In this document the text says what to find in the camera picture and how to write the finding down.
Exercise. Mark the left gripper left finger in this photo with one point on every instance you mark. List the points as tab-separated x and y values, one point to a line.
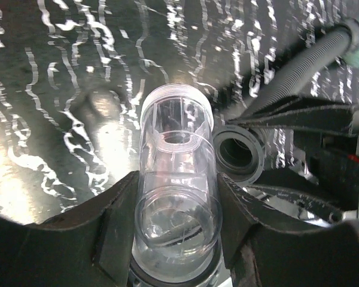
89	245

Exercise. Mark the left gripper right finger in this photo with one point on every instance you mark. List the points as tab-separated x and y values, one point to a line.
265	247

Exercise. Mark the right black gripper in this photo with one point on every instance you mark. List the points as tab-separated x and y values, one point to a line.
333	158

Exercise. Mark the clear plastic canister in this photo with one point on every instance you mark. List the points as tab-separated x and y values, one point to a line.
178	215

